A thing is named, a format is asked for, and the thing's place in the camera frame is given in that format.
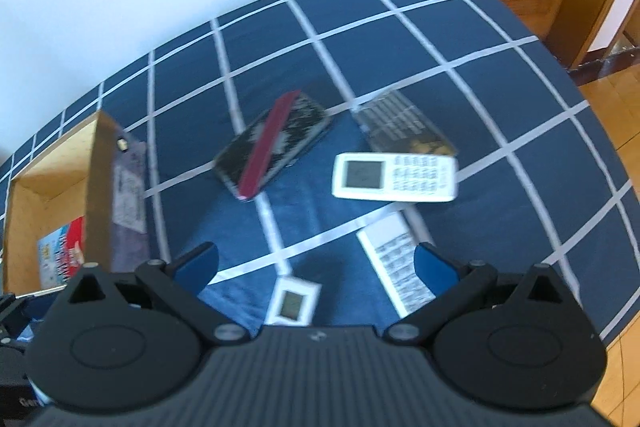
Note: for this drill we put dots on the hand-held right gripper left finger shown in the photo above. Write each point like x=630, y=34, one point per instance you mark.
x=197, y=264

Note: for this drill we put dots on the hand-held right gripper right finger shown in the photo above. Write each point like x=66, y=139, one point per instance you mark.
x=435, y=267

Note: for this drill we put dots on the white remote control with screen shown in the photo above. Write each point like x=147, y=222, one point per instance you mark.
x=365, y=174

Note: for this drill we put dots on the cardboard box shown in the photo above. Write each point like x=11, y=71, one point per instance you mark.
x=100, y=187

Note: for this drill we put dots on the small white screen device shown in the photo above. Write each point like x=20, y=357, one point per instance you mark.
x=292, y=302

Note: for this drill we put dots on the colourful printed packet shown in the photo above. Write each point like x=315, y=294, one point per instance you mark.
x=60, y=252

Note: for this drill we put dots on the black patterned notebook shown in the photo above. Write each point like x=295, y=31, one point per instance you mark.
x=305, y=127

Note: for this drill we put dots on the blue checked bedsheet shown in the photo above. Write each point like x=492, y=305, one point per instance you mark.
x=450, y=57

